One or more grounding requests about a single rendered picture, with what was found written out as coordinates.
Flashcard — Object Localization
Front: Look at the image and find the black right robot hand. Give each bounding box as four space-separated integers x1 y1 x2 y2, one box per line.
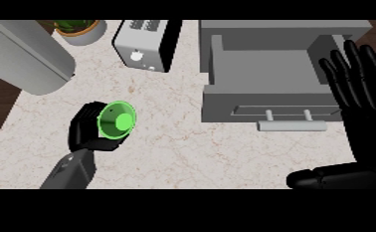
285 39 376 190

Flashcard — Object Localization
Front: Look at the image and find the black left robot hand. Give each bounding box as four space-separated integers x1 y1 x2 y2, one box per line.
69 101 132 153

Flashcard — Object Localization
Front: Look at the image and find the green cup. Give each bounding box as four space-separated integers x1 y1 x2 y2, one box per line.
97 100 139 141

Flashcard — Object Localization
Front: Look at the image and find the grey open drawer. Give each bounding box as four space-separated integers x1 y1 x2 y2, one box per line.
207 34 356 95

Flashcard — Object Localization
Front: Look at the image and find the grey drawer front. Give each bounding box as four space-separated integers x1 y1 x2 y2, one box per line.
200 84 346 123

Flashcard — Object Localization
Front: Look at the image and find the grey cylindrical appliance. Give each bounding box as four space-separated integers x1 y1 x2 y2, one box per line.
0 19 79 97

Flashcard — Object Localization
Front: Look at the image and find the grey plant pot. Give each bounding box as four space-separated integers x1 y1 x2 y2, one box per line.
52 19 110 47

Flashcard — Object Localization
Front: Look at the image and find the silver and black toaster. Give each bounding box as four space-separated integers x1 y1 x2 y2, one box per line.
113 19 186 74

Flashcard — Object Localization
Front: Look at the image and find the green plant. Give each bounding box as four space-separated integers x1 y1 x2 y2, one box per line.
54 19 98 34

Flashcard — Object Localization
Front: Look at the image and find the pale grey drawer handle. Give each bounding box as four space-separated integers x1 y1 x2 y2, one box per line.
257 109 330 132

